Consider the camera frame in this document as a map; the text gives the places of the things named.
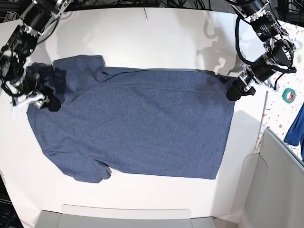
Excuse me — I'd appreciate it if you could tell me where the green tape roll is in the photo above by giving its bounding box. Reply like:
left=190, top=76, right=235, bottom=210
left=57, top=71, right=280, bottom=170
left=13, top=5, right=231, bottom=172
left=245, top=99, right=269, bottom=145
left=282, top=88, right=296, bottom=104

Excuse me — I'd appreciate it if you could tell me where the terrazzo patterned side surface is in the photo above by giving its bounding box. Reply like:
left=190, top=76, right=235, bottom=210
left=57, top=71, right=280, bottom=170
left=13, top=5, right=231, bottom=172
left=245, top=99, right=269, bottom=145
left=254, top=21, right=304, bottom=152

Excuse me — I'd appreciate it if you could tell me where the blue cloth at right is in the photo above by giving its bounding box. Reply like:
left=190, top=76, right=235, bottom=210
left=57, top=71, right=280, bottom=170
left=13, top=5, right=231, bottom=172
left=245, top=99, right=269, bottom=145
left=284, top=110, right=304, bottom=147

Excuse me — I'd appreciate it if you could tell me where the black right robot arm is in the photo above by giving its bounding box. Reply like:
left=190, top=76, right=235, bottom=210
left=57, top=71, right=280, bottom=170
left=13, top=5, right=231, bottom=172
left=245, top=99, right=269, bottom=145
left=0, top=0, right=71, bottom=112

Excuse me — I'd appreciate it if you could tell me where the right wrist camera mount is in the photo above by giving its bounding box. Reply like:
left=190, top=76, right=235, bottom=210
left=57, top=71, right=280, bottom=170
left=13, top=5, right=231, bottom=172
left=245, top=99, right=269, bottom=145
left=12, top=92, right=50, bottom=116

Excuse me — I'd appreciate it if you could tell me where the grey front divider panel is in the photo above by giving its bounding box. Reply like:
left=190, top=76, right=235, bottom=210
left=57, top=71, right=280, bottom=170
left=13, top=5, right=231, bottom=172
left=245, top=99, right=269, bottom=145
left=35, top=205, right=216, bottom=228

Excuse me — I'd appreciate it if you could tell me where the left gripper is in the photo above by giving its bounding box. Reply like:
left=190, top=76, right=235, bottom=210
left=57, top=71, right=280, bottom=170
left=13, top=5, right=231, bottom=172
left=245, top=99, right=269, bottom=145
left=226, top=63, right=277, bottom=101

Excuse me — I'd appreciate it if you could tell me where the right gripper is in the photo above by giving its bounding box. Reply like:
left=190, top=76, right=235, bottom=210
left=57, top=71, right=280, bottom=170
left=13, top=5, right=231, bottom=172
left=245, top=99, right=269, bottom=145
left=21, top=71, right=61, bottom=112

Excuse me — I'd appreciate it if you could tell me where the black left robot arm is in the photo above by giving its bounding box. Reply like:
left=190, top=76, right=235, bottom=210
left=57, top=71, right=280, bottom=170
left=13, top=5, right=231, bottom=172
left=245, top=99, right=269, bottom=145
left=226, top=0, right=296, bottom=101

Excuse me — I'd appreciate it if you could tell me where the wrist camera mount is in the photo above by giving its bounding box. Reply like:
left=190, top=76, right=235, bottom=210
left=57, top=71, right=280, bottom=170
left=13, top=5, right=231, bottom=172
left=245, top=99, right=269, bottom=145
left=237, top=63, right=279, bottom=93
left=12, top=92, right=50, bottom=116

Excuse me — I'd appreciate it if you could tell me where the dark blue printed t-shirt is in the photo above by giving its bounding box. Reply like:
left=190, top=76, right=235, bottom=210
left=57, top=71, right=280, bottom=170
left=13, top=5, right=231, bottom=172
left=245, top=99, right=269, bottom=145
left=27, top=56, right=235, bottom=183

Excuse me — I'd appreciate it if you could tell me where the clear tape dispenser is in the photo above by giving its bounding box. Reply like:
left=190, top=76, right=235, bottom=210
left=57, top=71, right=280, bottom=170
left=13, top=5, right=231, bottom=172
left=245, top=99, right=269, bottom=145
left=294, top=40, right=304, bottom=56

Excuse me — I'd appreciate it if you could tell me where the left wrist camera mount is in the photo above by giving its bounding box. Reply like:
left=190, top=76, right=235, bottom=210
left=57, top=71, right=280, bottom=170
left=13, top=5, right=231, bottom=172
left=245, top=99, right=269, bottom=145
left=237, top=63, right=279, bottom=93

